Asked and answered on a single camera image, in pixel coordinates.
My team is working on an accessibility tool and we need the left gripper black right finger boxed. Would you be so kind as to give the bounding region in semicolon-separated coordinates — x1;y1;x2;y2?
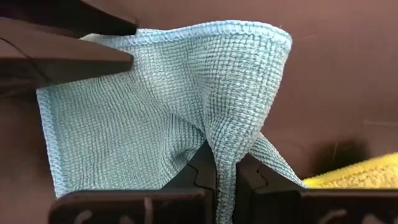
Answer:
233;154;398;224

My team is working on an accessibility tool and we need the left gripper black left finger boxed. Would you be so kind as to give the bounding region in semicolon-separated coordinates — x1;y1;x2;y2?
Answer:
48;141;217;224

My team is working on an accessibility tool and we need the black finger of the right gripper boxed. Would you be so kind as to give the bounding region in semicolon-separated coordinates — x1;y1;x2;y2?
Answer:
0;17;135;94
0;0;139;40

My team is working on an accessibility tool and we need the yellow microfiber towel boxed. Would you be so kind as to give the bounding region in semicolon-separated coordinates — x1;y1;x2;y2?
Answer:
303;152;398;190

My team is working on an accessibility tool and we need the blue microfiber towel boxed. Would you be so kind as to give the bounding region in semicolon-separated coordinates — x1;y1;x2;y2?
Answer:
35;19;307;224

